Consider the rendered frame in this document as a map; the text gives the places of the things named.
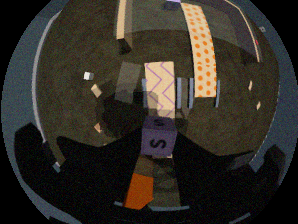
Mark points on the purple labelled cube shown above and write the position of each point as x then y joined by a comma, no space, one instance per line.
158,136

